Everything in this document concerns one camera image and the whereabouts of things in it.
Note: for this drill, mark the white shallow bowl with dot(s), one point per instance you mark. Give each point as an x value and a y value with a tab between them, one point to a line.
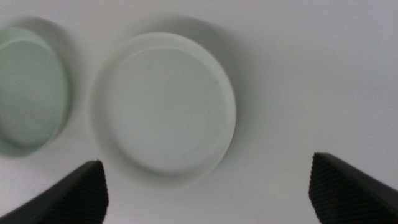
168	109

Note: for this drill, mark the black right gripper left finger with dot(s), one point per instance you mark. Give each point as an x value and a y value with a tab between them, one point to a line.
74	199

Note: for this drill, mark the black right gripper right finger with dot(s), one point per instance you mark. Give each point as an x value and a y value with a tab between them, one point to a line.
348	193

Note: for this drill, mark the pale green shallow bowl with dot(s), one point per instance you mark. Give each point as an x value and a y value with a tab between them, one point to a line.
28	93

